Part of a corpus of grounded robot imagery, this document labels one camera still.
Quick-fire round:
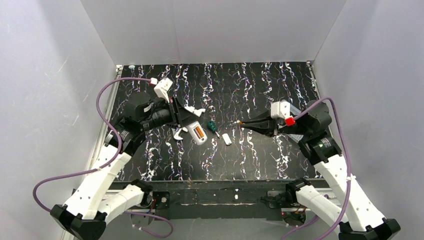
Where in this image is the white remote control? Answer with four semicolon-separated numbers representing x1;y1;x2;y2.
186;121;208;146

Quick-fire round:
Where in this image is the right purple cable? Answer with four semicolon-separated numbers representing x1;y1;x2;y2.
281;97;353;240

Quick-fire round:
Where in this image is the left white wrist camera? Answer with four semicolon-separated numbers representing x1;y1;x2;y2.
150;77;173;103

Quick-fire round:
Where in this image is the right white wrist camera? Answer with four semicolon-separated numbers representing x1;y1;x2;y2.
270;101;295;126

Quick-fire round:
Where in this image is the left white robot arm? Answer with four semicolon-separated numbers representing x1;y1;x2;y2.
50;92;207;240

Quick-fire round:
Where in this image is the white remote battery cover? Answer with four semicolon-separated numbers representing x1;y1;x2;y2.
222;133;232;146

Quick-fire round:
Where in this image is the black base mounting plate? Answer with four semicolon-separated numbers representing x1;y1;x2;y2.
149;180;305;221

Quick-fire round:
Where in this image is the aluminium frame rail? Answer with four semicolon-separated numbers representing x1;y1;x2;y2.
61;83;119;240

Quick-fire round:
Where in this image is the green handled screwdriver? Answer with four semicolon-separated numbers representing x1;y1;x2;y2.
207;120;220;138

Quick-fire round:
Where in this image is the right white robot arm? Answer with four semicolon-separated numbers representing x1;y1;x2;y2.
240;97;401;240

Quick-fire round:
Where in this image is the clear plastic screw box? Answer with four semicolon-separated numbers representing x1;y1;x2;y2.
281;100;302;118

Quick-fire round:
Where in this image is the white plastic pipe fitting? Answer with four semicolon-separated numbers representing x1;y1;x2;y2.
184;106;206;117

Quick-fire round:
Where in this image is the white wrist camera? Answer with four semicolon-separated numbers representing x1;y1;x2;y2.
150;77;173;103
270;101;295;126

